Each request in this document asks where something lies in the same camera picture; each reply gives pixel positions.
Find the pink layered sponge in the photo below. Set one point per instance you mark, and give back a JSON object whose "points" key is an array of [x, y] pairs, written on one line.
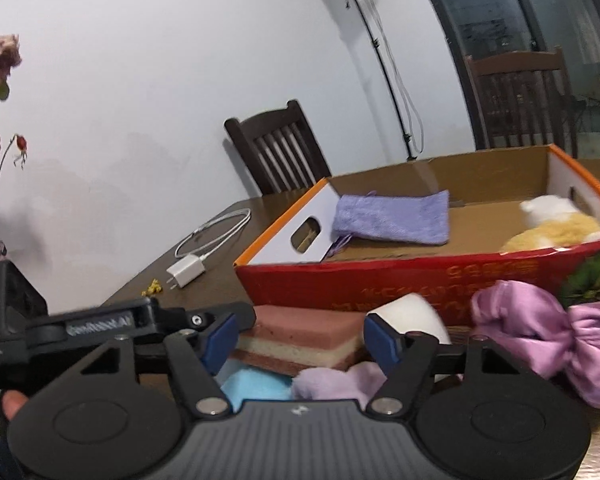
{"points": [[300, 335]]}

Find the white soft cylinder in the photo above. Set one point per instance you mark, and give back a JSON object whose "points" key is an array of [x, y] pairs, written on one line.
{"points": [[415, 315]]}

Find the dried pink flowers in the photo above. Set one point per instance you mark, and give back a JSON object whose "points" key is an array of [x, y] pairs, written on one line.
{"points": [[0, 57]]}

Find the light blue sponge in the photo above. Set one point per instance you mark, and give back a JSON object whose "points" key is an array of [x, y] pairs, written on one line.
{"points": [[255, 385]]}

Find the white charger plug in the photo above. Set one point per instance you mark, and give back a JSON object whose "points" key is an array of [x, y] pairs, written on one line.
{"points": [[186, 272]]}

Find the glass sliding door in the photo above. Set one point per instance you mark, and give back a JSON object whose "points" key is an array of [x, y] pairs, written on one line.
{"points": [[480, 5]]}

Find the light purple sock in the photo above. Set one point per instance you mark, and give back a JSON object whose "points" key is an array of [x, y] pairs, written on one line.
{"points": [[330, 382]]}

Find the red cardboard box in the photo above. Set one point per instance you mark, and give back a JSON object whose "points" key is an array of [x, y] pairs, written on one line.
{"points": [[380, 280]]}

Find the person's left hand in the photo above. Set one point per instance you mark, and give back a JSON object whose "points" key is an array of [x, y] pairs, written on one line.
{"points": [[12, 404]]}

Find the dark wooden chair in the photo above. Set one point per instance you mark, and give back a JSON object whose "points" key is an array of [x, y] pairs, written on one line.
{"points": [[270, 125], [520, 67]]}

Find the green plush leaves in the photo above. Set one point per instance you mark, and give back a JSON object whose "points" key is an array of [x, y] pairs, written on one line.
{"points": [[592, 277]]}

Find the black light stand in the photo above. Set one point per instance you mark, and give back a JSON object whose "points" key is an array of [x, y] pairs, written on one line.
{"points": [[380, 60]]}

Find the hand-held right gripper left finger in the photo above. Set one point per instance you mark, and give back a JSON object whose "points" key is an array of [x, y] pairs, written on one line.
{"points": [[220, 342]]}

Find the yellow and white plush toy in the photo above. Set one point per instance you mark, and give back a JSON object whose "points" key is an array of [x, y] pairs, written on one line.
{"points": [[555, 230]]}

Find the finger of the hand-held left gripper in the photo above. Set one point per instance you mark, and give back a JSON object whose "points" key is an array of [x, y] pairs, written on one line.
{"points": [[190, 319]]}

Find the yellow dried petals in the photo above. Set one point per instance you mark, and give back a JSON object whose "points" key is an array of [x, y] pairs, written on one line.
{"points": [[151, 288]]}

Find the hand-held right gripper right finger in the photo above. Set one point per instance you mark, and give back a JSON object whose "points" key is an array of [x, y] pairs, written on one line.
{"points": [[380, 340]]}

